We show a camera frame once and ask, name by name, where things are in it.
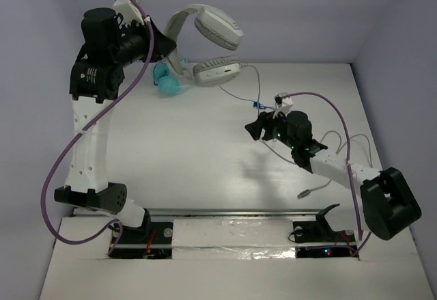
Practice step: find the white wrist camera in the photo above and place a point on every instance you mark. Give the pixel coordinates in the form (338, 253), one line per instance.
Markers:
(284, 104)
(128, 4)

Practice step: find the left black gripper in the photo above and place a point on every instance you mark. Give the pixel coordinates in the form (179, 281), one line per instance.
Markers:
(152, 42)

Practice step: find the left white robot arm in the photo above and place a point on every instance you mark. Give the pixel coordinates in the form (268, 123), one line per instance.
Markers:
(114, 39)

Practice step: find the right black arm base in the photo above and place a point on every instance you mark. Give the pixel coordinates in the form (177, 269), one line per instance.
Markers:
(316, 239)

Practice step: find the white grey headphones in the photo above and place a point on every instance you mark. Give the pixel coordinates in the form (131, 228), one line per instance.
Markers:
(207, 40)

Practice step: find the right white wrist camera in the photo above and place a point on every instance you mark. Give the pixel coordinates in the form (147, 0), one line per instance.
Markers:
(284, 104)

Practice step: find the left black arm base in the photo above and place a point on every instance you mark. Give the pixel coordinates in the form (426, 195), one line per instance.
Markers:
(152, 240)

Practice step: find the metal rail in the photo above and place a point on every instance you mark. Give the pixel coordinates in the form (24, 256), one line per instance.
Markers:
(190, 213)

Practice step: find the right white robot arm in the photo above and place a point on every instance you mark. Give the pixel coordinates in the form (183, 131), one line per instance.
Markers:
(388, 205)

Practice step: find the teal white headphones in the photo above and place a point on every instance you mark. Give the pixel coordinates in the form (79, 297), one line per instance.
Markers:
(167, 84)

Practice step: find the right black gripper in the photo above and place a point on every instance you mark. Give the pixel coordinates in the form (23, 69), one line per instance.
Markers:
(264, 119)

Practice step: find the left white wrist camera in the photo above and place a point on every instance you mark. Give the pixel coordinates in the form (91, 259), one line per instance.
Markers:
(128, 4)

